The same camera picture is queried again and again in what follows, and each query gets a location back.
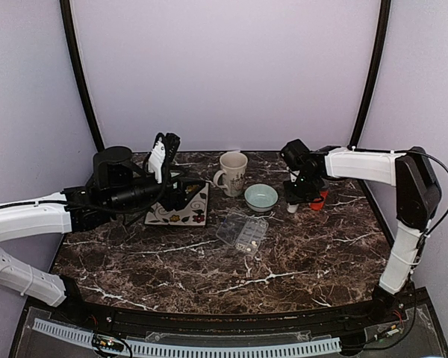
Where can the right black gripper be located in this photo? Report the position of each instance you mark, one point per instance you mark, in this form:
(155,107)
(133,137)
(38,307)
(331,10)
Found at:
(291,197)

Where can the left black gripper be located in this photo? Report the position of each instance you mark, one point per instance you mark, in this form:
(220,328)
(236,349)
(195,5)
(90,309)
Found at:
(179,200)

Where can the orange bottle grey cap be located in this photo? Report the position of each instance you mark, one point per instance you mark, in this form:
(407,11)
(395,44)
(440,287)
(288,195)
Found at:
(318,203)

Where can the small white pill bottle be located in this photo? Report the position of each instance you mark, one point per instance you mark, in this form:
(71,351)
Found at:
(292,208)

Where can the clear plastic pill organizer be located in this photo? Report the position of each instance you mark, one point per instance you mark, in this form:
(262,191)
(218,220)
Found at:
(240,228)

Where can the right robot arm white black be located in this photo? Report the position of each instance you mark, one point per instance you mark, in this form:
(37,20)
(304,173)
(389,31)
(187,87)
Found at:
(418,192)

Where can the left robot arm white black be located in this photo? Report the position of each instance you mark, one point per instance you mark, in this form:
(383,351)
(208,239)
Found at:
(118,186)

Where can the square floral ceramic tray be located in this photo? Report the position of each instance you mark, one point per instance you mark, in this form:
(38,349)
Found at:
(193,215)

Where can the cream ceramic mug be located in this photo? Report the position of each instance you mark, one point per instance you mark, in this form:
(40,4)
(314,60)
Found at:
(231,176)

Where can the celadon bowl on table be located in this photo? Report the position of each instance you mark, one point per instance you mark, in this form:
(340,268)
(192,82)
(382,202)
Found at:
(260,197)

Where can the small circuit board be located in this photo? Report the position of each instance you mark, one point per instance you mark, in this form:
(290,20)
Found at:
(107,343)

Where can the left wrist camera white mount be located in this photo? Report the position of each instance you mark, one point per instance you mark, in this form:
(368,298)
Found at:
(163,151)

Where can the black front table rail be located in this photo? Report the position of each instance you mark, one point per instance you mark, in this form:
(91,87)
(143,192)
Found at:
(120,320)

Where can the white slotted cable duct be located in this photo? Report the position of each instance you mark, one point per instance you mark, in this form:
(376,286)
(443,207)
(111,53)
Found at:
(180,345)

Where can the right black frame post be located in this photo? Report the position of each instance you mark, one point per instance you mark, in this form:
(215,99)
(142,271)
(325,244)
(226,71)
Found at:
(373,71)

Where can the black frame post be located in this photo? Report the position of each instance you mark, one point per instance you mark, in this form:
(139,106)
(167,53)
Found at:
(78,72)
(373,71)

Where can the left black frame post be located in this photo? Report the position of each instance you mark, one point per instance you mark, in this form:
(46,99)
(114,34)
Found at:
(78,72)

